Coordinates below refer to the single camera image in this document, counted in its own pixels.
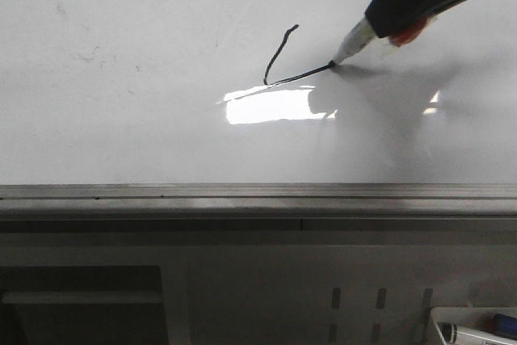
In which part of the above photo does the white whiteboard marker black tip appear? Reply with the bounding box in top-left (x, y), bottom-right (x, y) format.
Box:
top-left (327, 15), bottom-right (439, 69)

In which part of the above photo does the large white whiteboard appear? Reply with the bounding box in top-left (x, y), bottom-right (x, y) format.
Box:
top-left (1, 0), bottom-right (516, 219)

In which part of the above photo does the white plastic marker tray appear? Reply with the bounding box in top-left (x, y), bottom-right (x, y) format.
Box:
top-left (427, 307), bottom-right (516, 344)

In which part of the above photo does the black capped marker in tray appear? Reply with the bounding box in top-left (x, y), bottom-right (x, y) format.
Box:
top-left (437, 322), bottom-right (517, 345)

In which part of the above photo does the blue capped marker in tray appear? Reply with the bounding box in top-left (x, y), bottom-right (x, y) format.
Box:
top-left (492, 313), bottom-right (517, 340)

